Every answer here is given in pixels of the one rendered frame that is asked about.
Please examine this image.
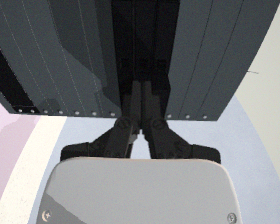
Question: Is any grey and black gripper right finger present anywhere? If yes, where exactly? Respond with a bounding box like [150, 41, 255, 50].
[142, 81, 221, 165]

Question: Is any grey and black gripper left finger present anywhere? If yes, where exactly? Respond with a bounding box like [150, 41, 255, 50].
[60, 81, 141, 162]

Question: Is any black server rack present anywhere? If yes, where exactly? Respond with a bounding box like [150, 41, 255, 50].
[0, 0, 280, 130]

